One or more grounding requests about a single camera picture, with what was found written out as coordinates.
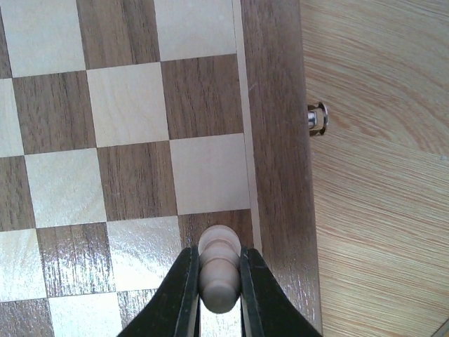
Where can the white pawn chess piece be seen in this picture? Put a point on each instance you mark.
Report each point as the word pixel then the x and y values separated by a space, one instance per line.
pixel 219 250

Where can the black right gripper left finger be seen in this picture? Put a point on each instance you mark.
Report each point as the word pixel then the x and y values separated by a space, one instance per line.
pixel 174 309

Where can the wooden chess board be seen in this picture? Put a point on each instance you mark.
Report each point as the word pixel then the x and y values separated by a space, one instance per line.
pixel 127 129

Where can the metal board clasp knob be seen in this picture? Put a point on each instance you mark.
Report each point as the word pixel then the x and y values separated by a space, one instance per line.
pixel 318 118

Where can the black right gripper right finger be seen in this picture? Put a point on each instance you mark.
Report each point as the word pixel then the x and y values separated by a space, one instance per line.
pixel 265 308

